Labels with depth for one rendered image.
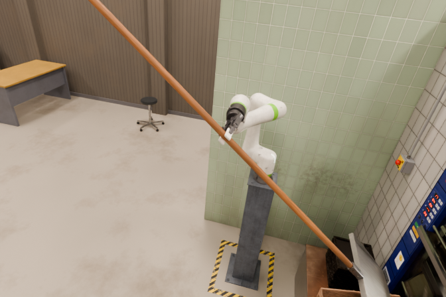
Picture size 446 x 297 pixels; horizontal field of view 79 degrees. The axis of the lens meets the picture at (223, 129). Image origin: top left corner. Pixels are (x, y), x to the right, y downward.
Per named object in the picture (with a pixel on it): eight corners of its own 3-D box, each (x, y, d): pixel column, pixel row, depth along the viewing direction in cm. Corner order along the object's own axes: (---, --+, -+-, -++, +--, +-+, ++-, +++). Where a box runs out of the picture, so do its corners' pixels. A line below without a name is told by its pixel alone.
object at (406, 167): (405, 166, 205) (410, 155, 200) (409, 174, 196) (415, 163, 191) (394, 164, 206) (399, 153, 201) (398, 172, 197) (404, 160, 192)
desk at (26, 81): (73, 99, 571) (66, 64, 535) (18, 127, 457) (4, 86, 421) (44, 93, 582) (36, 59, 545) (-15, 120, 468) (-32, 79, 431)
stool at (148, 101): (166, 121, 520) (166, 96, 494) (156, 134, 477) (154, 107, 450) (143, 117, 526) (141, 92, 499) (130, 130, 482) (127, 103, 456)
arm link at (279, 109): (272, 112, 191) (276, 96, 186) (287, 119, 184) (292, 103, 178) (257, 118, 179) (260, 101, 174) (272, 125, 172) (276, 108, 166)
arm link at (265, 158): (260, 163, 217) (263, 143, 207) (276, 173, 207) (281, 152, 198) (249, 170, 208) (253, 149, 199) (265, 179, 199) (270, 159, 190)
